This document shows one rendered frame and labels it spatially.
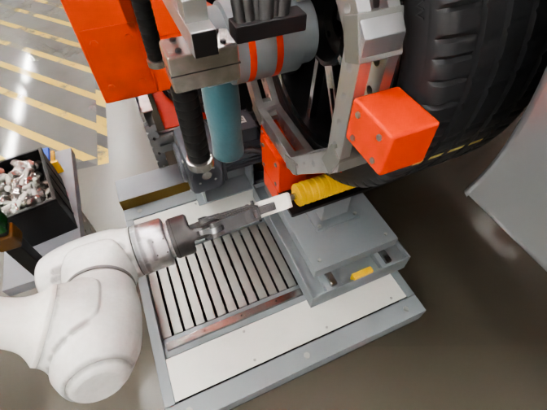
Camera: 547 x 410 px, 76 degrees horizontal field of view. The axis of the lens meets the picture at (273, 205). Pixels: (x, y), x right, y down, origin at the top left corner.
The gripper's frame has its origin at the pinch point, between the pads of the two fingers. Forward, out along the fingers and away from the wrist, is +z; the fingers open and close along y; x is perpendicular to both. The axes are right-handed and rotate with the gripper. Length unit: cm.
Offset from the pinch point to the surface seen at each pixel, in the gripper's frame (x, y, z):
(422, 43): 17.7, 27.2, 17.1
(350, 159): 5.3, 13.8, 11.0
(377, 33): 19.8, 27.7, 10.7
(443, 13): 19.6, 30.9, 17.5
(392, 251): -33, -34, 44
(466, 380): -73, -16, 47
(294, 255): -25, -43, 13
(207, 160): 11.5, 7.6, -10.4
